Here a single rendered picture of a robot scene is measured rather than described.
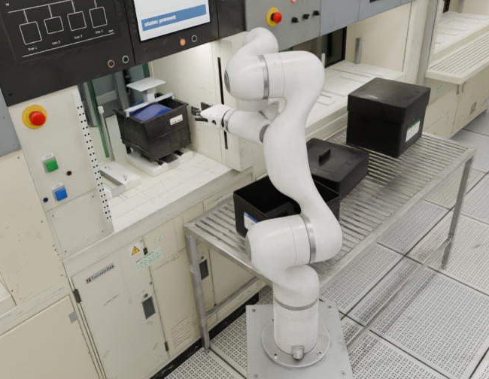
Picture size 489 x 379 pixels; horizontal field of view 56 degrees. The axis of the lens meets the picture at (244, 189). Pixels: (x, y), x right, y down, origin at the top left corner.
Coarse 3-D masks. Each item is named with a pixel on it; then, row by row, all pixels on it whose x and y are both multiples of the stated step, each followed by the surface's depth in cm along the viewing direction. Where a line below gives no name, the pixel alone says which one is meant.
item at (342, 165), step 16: (320, 144) 208; (336, 144) 207; (320, 160) 194; (336, 160) 195; (352, 160) 194; (368, 160) 200; (320, 176) 185; (336, 176) 184; (352, 176) 190; (336, 192) 184
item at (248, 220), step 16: (240, 192) 168; (256, 192) 173; (272, 192) 179; (320, 192) 169; (240, 208) 165; (256, 208) 156; (272, 208) 183; (288, 208) 184; (336, 208) 162; (240, 224) 170
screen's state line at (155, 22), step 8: (192, 8) 150; (200, 8) 152; (160, 16) 142; (168, 16) 144; (176, 16) 146; (184, 16) 149; (192, 16) 151; (144, 24) 140; (152, 24) 141; (160, 24) 143; (168, 24) 145
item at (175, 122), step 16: (144, 80) 186; (160, 80) 185; (144, 96) 185; (160, 96) 191; (128, 112) 181; (176, 112) 186; (128, 128) 187; (144, 128) 178; (160, 128) 183; (176, 128) 189; (128, 144) 194; (144, 144) 183; (160, 144) 186; (176, 144) 192
